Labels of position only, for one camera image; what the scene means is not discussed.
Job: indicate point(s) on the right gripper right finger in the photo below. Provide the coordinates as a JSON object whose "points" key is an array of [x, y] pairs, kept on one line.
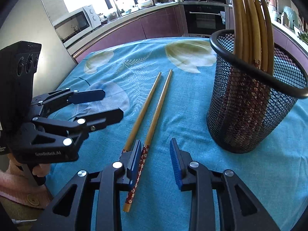
{"points": [[239, 208]]}

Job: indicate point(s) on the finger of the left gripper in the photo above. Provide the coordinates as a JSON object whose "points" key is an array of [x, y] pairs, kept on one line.
{"points": [[86, 96], [101, 120]]}

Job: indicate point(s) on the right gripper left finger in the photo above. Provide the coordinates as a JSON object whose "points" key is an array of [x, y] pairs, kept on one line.
{"points": [[72, 207]]}

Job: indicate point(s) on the bamboo chopstick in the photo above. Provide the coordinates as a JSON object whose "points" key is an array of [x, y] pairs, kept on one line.
{"points": [[146, 146], [141, 115]]}

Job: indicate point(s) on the pink sleeve forearm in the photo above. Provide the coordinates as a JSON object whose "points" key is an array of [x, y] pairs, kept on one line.
{"points": [[15, 187]]}

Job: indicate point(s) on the kitchen faucet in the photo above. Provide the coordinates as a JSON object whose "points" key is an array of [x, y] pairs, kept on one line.
{"points": [[117, 9]]}

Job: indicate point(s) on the person's left hand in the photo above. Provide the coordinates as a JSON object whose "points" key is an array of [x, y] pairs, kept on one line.
{"points": [[40, 170]]}

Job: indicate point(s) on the blue floral tablecloth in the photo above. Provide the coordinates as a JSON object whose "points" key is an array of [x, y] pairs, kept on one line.
{"points": [[276, 171]]}

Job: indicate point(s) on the white microwave oven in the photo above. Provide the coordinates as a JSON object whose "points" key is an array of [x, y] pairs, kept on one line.
{"points": [[73, 26]]}

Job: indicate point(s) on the black mesh utensil holder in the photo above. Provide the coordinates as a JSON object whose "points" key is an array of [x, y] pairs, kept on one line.
{"points": [[247, 104]]}

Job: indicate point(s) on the black built-in oven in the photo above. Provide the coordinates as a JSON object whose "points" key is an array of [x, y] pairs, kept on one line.
{"points": [[204, 17]]}

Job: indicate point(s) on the green leafy vegetables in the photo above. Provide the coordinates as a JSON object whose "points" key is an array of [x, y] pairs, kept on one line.
{"points": [[303, 36]]}

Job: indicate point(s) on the mint green appliance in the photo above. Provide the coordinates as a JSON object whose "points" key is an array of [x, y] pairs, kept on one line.
{"points": [[289, 18]]}

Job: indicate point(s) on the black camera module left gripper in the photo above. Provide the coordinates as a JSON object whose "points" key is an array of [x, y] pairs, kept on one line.
{"points": [[18, 65]]}

